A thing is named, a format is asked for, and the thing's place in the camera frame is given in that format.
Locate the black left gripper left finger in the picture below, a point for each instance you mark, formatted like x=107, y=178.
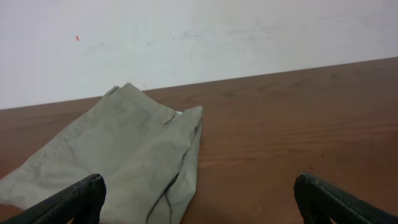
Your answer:
x=79, y=203

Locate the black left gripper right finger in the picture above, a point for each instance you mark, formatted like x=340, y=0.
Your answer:
x=322, y=202

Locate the folded khaki shorts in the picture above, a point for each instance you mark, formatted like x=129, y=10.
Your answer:
x=147, y=154

